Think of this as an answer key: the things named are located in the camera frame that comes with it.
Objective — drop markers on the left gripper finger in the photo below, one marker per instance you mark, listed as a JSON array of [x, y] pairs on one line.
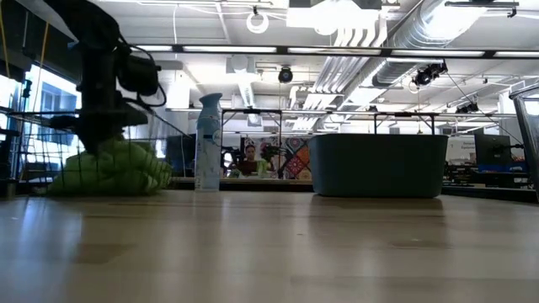
[[103, 143]]

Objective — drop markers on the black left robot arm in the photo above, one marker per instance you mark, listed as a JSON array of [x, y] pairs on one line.
[[97, 25]]

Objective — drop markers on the pale blue spray bottle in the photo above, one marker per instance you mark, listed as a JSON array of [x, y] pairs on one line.
[[208, 139]]

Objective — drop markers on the person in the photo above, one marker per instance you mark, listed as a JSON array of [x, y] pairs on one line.
[[250, 166]]

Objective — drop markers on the black round ceiling spotlight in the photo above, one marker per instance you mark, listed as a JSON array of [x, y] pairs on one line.
[[285, 75]]

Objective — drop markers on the colourful patchwork banner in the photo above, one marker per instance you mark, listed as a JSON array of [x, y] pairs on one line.
[[297, 164]]

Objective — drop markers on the overhead LED light bar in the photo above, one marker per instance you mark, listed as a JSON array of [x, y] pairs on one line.
[[337, 51]]

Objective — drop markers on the grey-blue plastic bin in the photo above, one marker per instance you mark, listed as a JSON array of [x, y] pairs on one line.
[[379, 166]]

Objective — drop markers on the black monitor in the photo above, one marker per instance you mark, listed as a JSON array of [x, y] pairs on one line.
[[492, 149]]

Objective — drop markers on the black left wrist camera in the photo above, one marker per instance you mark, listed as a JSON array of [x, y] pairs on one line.
[[139, 76]]

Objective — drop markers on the black metal background frame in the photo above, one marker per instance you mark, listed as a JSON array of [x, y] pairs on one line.
[[252, 111], [404, 114]]

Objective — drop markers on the black aluminium table frame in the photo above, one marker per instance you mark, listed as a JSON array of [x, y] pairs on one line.
[[261, 185]]

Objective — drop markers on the silver ventilation duct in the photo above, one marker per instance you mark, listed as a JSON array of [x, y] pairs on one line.
[[421, 25]]

